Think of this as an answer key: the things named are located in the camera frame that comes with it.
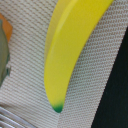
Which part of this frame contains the toy fork orange handle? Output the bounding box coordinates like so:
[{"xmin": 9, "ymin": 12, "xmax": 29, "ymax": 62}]
[{"xmin": 0, "ymin": 106, "xmax": 37, "ymax": 128}]

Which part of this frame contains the teal padded gripper finger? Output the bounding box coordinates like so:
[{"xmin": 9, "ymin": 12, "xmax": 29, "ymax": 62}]
[{"xmin": 0, "ymin": 20, "xmax": 10, "ymax": 87}]

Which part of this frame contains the orange toy bread loaf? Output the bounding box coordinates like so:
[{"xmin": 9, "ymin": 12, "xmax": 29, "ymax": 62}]
[{"xmin": 0, "ymin": 13, "xmax": 13, "ymax": 41}]

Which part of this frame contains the yellow toy banana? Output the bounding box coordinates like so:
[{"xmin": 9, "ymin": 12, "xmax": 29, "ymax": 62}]
[{"xmin": 44, "ymin": 0, "xmax": 114, "ymax": 113}]

